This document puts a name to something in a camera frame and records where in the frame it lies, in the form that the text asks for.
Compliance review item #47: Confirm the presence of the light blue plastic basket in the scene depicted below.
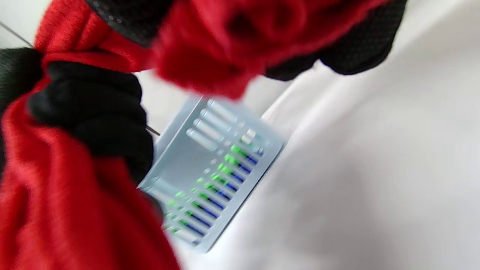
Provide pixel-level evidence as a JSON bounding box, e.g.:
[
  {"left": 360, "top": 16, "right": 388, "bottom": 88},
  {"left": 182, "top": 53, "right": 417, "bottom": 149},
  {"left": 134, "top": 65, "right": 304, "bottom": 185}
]
[{"left": 138, "top": 95, "right": 286, "bottom": 254}]

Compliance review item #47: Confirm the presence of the person's right hand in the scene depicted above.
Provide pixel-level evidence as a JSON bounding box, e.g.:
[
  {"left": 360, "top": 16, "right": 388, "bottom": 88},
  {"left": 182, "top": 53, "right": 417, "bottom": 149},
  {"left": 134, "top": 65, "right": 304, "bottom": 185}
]
[{"left": 86, "top": 0, "right": 407, "bottom": 81}]

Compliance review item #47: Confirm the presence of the person's left hand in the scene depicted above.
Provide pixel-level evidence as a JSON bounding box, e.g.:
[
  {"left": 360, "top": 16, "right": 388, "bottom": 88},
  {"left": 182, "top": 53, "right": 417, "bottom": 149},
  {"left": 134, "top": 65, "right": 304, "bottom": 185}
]
[{"left": 0, "top": 47, "right": 155, "bottom": 185}]

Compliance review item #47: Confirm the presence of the red rectangular towel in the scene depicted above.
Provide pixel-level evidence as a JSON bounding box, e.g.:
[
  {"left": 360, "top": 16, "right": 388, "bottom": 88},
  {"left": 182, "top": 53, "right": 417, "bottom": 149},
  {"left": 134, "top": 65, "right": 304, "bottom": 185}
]
[{"left": 0, "top": 0, "right": 391, "bottom": 270}]

